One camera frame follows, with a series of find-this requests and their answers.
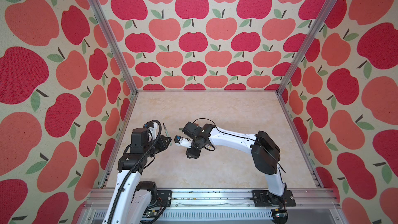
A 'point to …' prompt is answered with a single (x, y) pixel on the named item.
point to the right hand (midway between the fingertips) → (192, 151)
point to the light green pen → (168, 135)
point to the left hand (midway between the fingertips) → (172, 140)
